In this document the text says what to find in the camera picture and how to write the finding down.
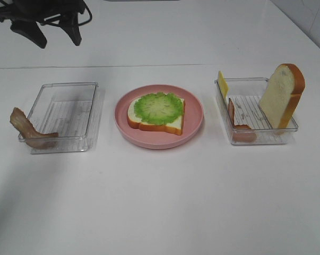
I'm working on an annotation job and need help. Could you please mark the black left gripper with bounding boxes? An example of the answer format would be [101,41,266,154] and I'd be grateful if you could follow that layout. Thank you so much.
[0,1,86,48]

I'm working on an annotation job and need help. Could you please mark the bacon strip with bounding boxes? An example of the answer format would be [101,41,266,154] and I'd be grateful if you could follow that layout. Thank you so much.
[10,107,58,149]
[228,98,257,143]

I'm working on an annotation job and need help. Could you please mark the green lettuce leaf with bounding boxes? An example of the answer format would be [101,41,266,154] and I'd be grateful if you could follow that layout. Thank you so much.
[134,92,184,125]

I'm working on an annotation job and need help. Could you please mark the bread slice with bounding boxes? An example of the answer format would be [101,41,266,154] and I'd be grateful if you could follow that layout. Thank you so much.
[127,96,185,135]
[259,63,305,129]

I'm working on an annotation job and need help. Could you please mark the yellow cheese slice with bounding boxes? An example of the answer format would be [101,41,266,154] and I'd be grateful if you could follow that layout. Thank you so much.
[217,71,229,103]

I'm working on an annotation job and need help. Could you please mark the left clear plastic tray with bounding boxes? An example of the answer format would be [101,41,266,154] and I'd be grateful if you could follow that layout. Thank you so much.
[18,82,104,154]

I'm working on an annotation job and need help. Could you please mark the clear plastic tray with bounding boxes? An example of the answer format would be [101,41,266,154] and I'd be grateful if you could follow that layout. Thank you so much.
[18,82,104,154]
[214,78,298,145]

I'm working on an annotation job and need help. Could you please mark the pink round plate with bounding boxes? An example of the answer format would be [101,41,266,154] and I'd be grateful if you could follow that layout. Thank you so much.
[115,84,204,149]

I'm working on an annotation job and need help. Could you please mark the right clear plastic tray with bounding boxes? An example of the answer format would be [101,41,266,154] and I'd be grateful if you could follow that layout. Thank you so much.
[214,78,298,145]

